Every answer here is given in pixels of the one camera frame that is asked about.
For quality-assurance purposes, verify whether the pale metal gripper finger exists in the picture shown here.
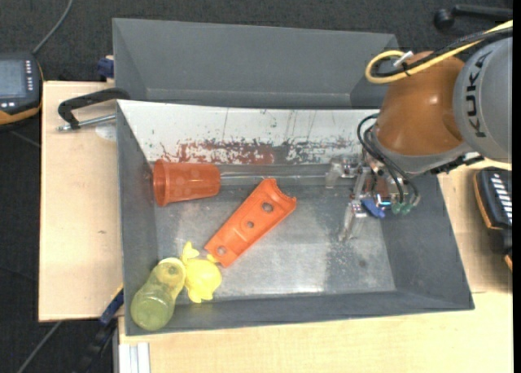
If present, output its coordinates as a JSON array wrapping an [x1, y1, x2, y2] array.
[[324, 155, 361, 190], [338, 200, 366, 242]]

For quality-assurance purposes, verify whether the grey metal bin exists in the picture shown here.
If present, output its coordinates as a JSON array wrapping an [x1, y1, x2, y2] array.
[[110, 17, 475, 338]]

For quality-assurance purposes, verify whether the orange flat block with holes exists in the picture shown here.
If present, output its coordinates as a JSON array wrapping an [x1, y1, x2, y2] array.
[[203, 178, 298, 269]]

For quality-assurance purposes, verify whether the orange plastic cup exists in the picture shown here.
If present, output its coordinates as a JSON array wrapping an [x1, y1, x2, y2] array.
[[152, 158, 223, 208]]

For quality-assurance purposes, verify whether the yellow toy duck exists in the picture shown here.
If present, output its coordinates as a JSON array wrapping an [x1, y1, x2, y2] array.
[[178, 240, 224, 305]]

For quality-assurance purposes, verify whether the yellow-green clear plastic bottle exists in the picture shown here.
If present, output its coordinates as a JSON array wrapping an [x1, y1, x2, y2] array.
[[129, 257, 187, 332]]

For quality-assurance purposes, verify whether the pale wood board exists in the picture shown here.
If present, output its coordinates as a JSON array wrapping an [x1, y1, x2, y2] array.
[[37, 80, 125, 323]]

